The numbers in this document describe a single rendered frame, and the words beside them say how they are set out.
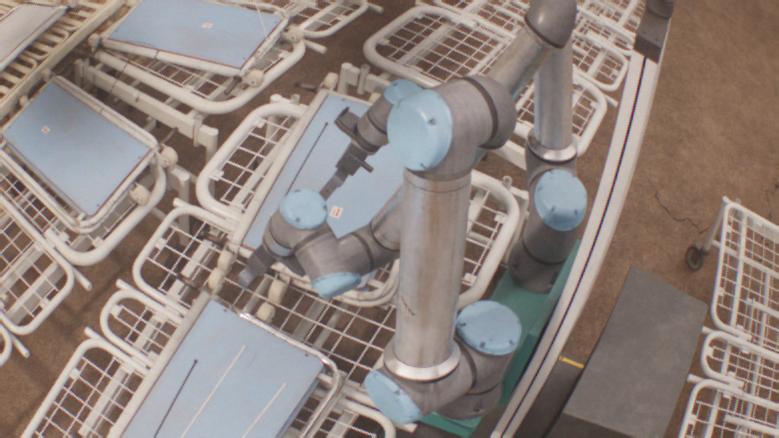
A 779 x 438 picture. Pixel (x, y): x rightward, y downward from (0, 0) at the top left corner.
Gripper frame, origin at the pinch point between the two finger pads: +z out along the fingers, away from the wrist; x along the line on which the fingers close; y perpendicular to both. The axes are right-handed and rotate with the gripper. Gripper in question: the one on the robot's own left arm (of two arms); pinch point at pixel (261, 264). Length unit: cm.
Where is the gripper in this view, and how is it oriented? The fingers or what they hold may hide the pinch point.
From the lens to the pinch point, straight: 239.1
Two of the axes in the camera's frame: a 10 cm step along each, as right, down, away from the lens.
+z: -3.7, 3.9, 8.4
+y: -7.0, -7.1, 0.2
